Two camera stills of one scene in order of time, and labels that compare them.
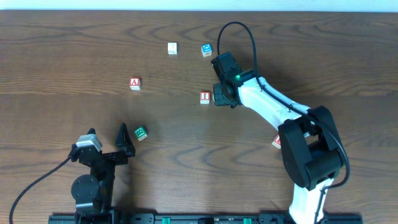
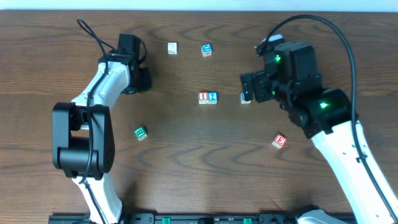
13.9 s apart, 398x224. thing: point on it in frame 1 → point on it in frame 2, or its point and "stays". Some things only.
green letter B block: x=140 y=134 stays
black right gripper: x=222 y=100 → x=249 y=85
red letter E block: x=277 y=142 stays
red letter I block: x=204 y=98 stays
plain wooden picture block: x=172 y=48 stays
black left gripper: x=106 y=156 → x=144 y=79
